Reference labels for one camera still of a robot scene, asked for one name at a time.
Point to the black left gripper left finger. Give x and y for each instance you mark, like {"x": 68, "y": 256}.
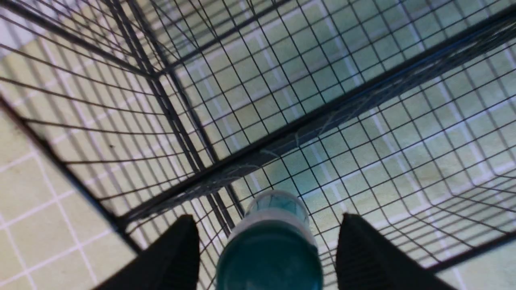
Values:
{"x": 172, "y": 262}

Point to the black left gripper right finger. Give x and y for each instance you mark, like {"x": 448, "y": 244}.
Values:
{"x": 366, "y": 260}

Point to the green-capped white pepper bottle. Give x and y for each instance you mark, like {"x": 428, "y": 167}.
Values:
{"x": 272, "y": 248}

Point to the green checked tablecloth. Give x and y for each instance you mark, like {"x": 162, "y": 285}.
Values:
{"x": 40, "y": 201}

